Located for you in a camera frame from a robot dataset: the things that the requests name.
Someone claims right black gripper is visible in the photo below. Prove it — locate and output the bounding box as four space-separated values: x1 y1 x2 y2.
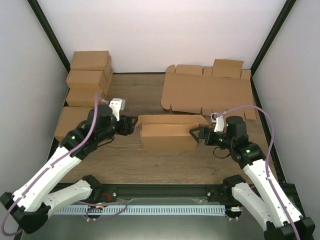
189 126 234 150

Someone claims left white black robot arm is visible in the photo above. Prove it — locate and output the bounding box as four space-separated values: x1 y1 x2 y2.
0 105 138 234

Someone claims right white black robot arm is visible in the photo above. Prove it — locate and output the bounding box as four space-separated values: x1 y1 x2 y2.
189 115 316 240

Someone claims large front folded cardboard box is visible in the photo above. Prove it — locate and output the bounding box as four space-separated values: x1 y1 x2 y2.
54 106 93 143

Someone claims stack of flat cardboard blanks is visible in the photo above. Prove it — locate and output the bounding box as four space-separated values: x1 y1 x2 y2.
160 59 256 120

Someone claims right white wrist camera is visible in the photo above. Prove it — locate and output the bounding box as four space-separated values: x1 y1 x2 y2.
210 112 225 132

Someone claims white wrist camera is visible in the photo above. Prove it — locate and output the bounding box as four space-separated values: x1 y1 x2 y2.
109 98 126 121
210 112 225 132

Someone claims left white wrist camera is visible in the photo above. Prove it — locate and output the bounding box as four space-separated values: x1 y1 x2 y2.
109 98 126 121

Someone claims black aluminium frame rail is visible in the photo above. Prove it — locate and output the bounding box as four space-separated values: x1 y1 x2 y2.
102 184 224 199

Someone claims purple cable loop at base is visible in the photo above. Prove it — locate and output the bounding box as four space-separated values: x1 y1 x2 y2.
79 199 129 223

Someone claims left black corner post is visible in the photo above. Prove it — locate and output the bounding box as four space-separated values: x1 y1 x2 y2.
27 0 71 73

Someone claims black corner post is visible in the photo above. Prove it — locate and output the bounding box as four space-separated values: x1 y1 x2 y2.
250 0 298 76
27 0 71 73

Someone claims light blue slotted cable duct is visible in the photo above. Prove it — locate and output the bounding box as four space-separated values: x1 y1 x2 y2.
56 205 226 216

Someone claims right black corner post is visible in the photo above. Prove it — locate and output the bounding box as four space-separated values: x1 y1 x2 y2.
250 0 298 76

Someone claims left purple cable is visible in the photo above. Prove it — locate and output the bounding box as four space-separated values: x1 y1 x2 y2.
0 92 111 236

